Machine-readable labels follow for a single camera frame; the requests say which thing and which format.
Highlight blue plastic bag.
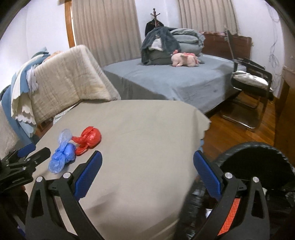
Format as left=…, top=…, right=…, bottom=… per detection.
left=48, top=128, right=76, bottom=174

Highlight left beige curtain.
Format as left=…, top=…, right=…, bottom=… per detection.
left=72, top=0, right=141, bottom=66

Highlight wooden coat stand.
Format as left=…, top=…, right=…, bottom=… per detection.
left=145, top=8, right=164, bottom=36

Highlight dark grey fleece jacket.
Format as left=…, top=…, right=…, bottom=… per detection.
left=141, top=27, right=181, bottom=65

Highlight beige quilted blanket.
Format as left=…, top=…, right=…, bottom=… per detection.
left=0, top=44, right=122, bottom=160

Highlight right beige curtain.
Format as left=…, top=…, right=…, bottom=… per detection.
left=178, top=0, right=239, bottom=35

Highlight wooden wardrobe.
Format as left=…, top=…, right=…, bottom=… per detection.
left=273, top=22, right=295, bottom=167

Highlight beige curtain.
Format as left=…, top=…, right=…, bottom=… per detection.
left=72, top=0, right=141, bottom=66
left=178, top=0, right=239, bottom=35

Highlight silver chair cushion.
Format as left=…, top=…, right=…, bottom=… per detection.
left=231, top=71, right=268, bottom=90

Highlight folded grey duvet pile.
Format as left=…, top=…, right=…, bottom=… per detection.
left=171, top=28, right=206, bottom=56

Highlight bed with grey sheet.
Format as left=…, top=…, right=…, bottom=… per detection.
left=103, top=54, right=238, bottom=114

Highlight black lined trash bin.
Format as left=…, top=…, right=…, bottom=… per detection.
left=173, top=142, right=294, bottom=239

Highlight red plastic bag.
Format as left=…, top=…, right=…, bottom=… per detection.
left=72, top=126, right=102, bottom=156

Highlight orange mesh cloth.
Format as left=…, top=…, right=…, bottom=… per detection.
left=218, top=198, right=241, bottom=236

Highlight hanging white cables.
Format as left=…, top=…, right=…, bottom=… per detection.
left=264, top=2, right=282, bottom=70

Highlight dark wooden headboard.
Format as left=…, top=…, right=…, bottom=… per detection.
left=201, top=32, right=252, bottom=59

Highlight pink plush pig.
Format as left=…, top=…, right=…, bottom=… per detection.
left=171, top=50, right=200, bottom=68

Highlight blue white scalloped blanket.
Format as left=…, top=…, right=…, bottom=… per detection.
left=1, top=47, right=50, bottom=145

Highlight beige tablecloth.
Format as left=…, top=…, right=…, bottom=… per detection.
left=27, top=100, right=210, bottom=239

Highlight black cantilever chair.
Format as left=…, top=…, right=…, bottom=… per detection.
left=218, top=25, right=275, bottom=130

